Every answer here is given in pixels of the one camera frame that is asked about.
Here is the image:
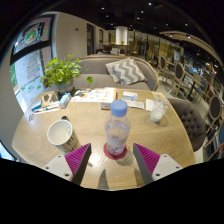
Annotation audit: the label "blue white booklet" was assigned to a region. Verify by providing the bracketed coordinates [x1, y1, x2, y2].
[122, 90, 139, 102]

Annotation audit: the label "white paper cup dark lettering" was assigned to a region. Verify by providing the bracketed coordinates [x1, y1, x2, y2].
[46, 119, 82, 154]

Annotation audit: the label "clear water bottle blue cap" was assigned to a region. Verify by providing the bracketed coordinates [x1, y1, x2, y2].
[104, 99, 132, 157]

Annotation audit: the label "blue white flat box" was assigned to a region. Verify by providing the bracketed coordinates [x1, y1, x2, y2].
[30, 99, 43, 112]

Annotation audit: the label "window with festive decals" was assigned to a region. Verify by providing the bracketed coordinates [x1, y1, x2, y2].
[9, 14, 56, 113]

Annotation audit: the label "yellow card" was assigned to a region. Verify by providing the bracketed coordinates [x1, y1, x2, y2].
[152, 91, 166, 100]

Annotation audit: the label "small light blue box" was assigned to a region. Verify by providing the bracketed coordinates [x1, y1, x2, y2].
[58, 92, 72, 109]

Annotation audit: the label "dark grey tufted armchair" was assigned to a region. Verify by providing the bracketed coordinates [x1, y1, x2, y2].
[166, 97, 208, 153]

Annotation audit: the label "white printed brochure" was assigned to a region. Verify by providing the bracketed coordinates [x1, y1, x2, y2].
[70, 87, 108, 104]

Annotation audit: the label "ceiling spot lights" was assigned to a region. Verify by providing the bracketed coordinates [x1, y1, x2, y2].
[104, 1, 193, 39]

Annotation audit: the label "white teal pen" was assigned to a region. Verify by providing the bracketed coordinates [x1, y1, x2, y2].
[33, 102, 60, 115]

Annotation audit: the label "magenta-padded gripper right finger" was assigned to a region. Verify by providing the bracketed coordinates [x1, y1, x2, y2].
[132, 143, 184, 186]

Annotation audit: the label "white printed leaflet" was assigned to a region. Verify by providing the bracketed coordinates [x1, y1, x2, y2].
[121, 98, 146, 110]

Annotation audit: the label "white paper sheet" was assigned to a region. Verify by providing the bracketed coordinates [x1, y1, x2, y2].
[144, 98, 155, 113]

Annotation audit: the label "group of oval-back chairs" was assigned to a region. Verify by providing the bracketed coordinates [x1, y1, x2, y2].
[156, 54, 224, 159]

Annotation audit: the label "grey curved sofa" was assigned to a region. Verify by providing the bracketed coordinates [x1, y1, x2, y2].
[46, 54, 160, 93]

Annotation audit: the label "grey white chevron cushion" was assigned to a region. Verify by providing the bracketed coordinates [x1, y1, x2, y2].
[105, 58, 148, 85]

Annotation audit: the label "person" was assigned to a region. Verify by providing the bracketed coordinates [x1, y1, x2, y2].
[99, 42, 114, 55]

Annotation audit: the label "flat round red coaster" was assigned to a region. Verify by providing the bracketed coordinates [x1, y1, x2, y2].
[102, 142, 128, 161]

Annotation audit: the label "white round pillar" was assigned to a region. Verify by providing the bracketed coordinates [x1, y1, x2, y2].
[115, 25, 129, 46]

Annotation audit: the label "green potted plant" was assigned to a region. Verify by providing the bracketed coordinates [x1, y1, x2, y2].
[40, 54, 94, 98]

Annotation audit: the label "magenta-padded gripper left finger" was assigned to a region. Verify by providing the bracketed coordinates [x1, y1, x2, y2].
[41, 143, 92, 185]

